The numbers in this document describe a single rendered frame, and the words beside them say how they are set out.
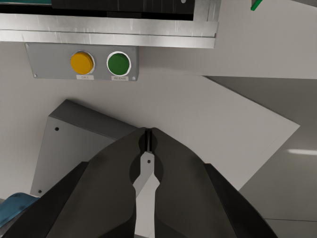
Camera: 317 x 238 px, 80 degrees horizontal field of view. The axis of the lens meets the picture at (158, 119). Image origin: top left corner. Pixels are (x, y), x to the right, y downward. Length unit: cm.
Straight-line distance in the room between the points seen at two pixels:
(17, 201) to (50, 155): 15
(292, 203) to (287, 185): 31
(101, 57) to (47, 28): 11
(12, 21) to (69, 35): 10
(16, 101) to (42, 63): 22
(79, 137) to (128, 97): 16
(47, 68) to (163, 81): 26
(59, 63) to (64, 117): 13
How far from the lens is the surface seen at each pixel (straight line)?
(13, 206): 44
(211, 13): 40
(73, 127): 48
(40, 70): 45
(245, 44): 53
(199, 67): 51
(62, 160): 56
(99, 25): 40
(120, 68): 39
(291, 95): 177
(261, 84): 161
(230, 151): 66
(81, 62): 40
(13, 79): 62
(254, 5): 35
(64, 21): 41
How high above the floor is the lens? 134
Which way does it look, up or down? 62 degrees down
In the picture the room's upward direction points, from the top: 178 degrees clockwise
